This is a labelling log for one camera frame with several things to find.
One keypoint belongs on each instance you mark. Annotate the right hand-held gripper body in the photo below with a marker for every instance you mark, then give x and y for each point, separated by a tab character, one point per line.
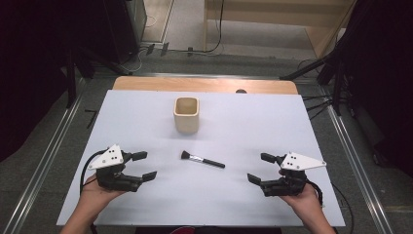
287	185

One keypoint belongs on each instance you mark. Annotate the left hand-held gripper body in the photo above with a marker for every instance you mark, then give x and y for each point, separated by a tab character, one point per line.
112	177

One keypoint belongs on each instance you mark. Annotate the black makeup brush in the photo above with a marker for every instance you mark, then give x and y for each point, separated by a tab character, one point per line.
207	161

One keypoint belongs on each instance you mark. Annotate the person's right hand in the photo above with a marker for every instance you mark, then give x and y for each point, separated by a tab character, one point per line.
305	201

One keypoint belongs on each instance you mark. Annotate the person's left hand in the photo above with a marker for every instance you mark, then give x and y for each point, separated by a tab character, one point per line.
97	198

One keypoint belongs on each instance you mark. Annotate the white table mat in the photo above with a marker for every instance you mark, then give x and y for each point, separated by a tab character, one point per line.
243	130

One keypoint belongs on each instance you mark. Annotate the beige square cup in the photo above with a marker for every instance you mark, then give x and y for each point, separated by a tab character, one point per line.
186	121

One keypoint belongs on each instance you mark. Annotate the black hex key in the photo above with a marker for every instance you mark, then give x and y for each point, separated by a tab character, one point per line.
92	117

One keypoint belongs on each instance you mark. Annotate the person's red clothing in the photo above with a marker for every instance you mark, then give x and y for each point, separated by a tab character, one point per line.
183	230

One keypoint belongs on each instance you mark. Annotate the wooden table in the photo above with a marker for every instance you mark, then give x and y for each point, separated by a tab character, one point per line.
195	85

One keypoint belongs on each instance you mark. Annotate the black metal stand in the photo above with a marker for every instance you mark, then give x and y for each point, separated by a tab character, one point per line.
337	84
70	81

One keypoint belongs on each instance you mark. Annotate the small dark floor plug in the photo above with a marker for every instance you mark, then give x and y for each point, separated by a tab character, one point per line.
190	51

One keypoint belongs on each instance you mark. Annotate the black cabinet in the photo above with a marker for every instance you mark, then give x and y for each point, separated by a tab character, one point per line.
125	29

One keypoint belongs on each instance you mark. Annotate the light wooden shelf unit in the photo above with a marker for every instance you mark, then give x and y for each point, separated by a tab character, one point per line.
321	35

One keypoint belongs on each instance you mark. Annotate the dark curtain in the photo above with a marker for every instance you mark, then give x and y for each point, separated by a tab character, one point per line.
32	65
386	81

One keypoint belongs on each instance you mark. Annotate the metal floor rail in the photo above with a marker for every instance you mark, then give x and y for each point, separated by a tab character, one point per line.
354	162
48	156

